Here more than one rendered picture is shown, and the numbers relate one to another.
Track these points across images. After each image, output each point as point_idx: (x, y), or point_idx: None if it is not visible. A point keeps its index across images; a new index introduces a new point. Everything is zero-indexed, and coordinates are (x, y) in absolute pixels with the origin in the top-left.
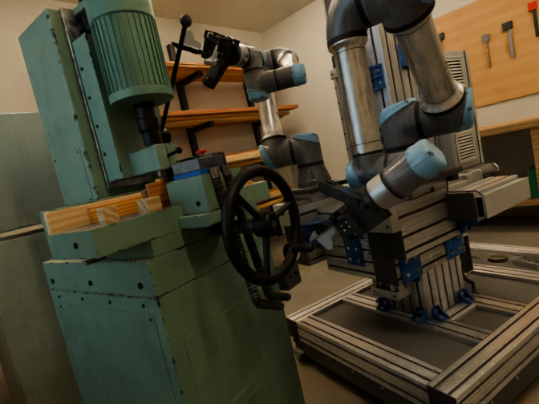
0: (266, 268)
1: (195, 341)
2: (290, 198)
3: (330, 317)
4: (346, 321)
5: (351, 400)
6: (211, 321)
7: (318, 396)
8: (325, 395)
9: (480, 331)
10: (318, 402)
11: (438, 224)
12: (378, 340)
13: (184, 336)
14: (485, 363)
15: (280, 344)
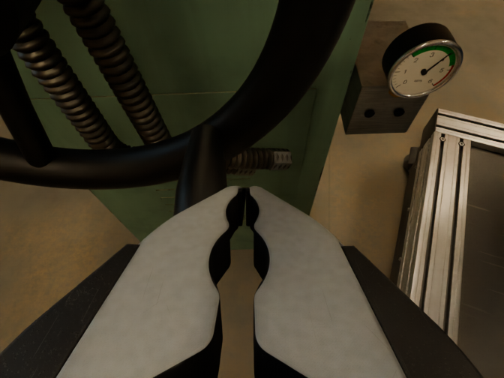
0: (16, 144)
1: (61, 111)
2: None
3: (487, 171)
4: (495, 205)
5: (380, 262)
6: (101, 96)
7: (363, 219)
8: (369, 226)
9: None
10: (353, 225)
11: None
12: (475, 284)
13: (31, 94)
14: None
15: (286, 178)
